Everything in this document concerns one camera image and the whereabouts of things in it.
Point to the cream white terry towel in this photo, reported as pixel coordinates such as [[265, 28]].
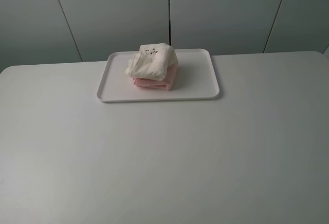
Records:
[[151, 62]]

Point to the white rectangular plastic tray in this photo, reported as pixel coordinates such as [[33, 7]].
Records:
[[195, 80]]

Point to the pink terry towel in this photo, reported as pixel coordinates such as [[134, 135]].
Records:
[[165, 84]]

